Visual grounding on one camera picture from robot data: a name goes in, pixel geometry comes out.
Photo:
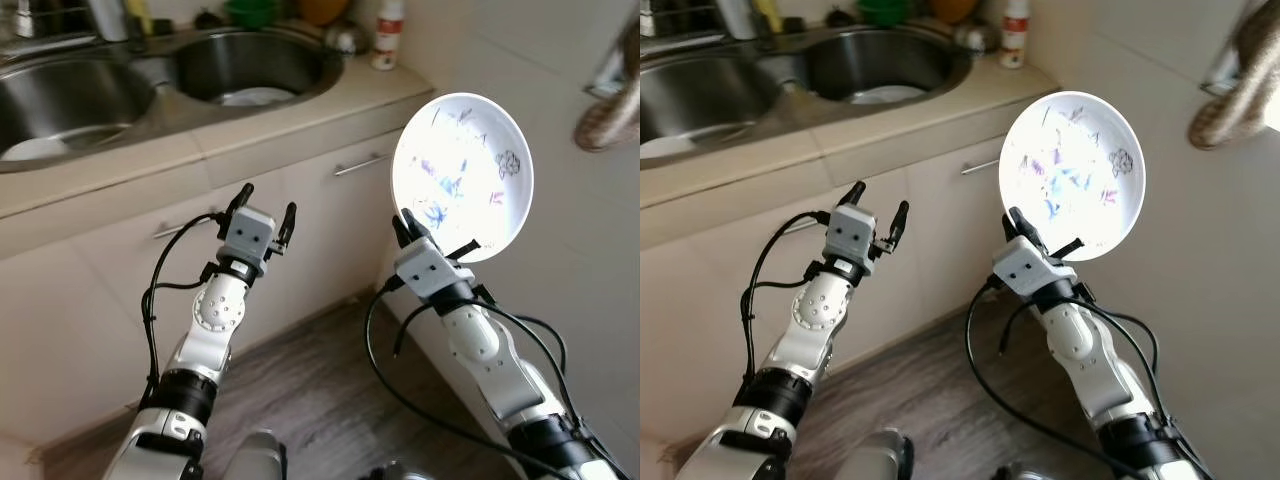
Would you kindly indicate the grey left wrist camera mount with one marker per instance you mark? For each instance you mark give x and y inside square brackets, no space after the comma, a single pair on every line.
[248,232]
[856,232]

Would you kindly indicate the grey robot leg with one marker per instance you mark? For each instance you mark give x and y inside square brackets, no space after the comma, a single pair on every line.
[885,455]
[395,472]
[1015,472]
[262,455]

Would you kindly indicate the brown fuzzy towel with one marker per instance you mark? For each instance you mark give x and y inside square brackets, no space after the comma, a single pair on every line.
[1235,110]
[610,120]

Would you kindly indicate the stainless steel double sink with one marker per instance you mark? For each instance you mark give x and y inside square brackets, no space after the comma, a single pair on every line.
[730,95]
[90,95]

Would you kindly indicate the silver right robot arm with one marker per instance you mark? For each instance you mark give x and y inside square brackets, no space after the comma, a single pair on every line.
[1090,350]
[490,350]

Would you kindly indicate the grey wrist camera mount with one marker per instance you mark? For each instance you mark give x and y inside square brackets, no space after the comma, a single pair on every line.
[248,232]
[856,232]
[430,270]
[1030,268]

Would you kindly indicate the yellow bottle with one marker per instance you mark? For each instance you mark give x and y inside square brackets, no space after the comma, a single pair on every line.
[768,14]
[138,15]

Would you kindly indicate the grey left robot leg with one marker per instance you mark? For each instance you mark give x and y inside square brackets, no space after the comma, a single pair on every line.
[885,455]
[262,455]

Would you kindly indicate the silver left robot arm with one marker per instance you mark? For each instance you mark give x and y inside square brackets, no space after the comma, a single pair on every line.
[215,310]
[820,310]

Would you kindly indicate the beige kitchen counter cabinet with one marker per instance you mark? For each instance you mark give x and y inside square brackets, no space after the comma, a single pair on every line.
[90,300]
[720,300]

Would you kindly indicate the white floral plate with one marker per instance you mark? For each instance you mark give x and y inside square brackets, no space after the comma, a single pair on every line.
[1080,150]
[470,150]

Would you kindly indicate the silver faucet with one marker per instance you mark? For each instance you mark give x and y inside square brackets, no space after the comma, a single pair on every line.
[108,18]
[738,16]

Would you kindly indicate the grey right robot leg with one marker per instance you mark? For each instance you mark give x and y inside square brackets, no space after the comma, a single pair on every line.
[1015,472]
[395,472]

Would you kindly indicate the orange bowl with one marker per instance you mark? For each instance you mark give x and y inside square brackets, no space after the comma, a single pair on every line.
[322,10]
[955,8]

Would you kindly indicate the green bowl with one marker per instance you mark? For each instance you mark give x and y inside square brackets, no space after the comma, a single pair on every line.
[884,10]
[250,12]

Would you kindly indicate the metal dish rack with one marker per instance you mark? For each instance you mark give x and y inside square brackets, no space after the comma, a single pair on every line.
[40,18]
[675,16]

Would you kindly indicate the white bottle with orange label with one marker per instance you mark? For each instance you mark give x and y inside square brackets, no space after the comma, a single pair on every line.
[1016,38]
[388,40]

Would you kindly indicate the plain white plate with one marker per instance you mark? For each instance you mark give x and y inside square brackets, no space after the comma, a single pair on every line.
[255,98]
[888,95]
[30,148]
[660,147]

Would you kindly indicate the grey steel wool scrubber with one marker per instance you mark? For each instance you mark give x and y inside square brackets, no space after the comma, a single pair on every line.
[976,38]
[345,40]

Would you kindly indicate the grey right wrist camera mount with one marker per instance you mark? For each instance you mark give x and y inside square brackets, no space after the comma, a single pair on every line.
[430,270]
[1030,268]

